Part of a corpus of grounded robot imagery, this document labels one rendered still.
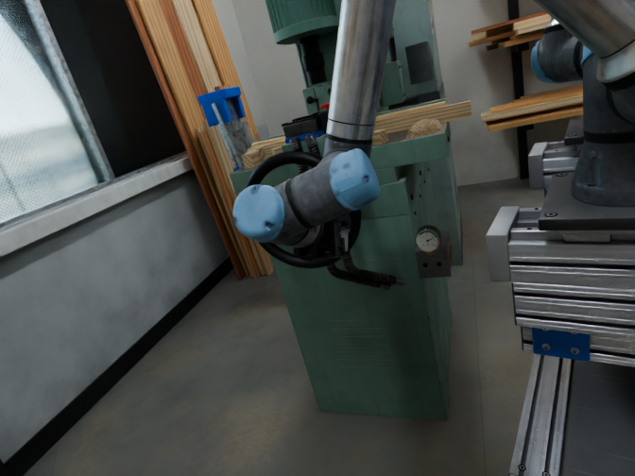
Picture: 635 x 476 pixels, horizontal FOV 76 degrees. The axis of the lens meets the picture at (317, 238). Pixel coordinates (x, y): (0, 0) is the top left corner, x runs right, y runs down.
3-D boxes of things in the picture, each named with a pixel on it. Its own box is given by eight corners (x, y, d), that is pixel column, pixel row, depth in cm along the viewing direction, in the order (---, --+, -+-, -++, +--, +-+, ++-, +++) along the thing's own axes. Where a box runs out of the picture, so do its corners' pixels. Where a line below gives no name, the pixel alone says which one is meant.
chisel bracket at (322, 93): (309, 120, 115) (301, 90, 112) (323, 113, 127) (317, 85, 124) (334, 115, 112) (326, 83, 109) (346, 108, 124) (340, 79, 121)
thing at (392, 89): (374, 109, 127) (367, 68, 123) (378, 106, 133) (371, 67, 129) (404, 102, 124) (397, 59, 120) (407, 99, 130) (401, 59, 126)
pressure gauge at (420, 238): (418, 260, 102) (412, 230, 99) (419, 253, 106) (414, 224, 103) (443, 258, 100) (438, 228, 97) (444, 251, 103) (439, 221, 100)
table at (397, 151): (216, 204, 111) (210, 183, 109) (265, 174, 137) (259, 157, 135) (448, 168, 88) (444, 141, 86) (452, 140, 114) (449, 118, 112)
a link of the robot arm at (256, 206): (289, 225, 51) (234, 248, 54) (322, 234, 61) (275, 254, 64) (272, 169, 53) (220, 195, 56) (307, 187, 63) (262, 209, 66)
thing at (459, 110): (249, 161, 131) (246, 148, 129) (252, 160, 132) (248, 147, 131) (471, 116, 105) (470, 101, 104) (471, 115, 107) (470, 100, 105)
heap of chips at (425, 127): (404, 139, 99) (403, 127, 98) (410, 129, 110) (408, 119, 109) (440, 132, 96) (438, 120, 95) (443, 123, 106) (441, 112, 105)
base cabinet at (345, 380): (317, 413, 146) (260, 232, 121) (354, 319, 196) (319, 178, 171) (447, 422, 129) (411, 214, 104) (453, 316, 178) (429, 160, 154)
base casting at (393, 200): (262, 232, 122) (252, 203, 119) (320, 178, 171) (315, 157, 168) (412, 213, 105) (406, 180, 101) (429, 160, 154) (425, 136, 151)
